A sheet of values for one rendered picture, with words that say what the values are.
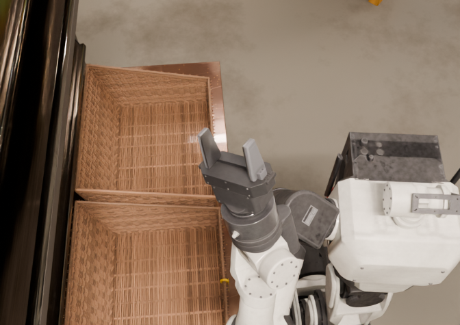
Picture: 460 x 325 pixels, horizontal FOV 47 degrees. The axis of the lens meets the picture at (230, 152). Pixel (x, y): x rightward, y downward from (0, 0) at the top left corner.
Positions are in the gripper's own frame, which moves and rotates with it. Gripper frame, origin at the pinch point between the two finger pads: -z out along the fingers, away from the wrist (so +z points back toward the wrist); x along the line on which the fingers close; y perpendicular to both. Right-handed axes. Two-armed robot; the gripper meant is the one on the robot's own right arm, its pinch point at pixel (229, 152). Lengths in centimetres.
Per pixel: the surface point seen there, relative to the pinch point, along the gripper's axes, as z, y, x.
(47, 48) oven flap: 3, -20, -72
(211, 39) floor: 97, -171, -165
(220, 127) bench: 78, -80, -87
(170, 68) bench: 63, -94, -120
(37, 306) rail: 23.0, 27.3, -31.8
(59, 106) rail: 8, -7, -56
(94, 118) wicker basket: 51, -44, -112
